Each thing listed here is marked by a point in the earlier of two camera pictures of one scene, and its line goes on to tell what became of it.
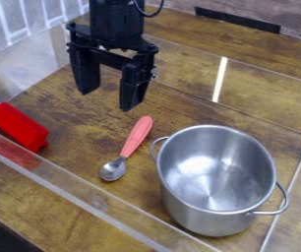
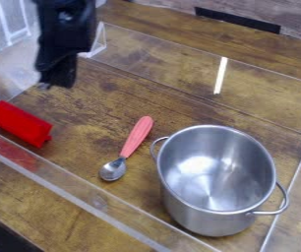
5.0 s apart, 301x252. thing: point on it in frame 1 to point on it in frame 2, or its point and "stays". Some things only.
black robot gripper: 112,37 to 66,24
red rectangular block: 18,126 stays
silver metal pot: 235,157 stays
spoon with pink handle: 112,170 stays
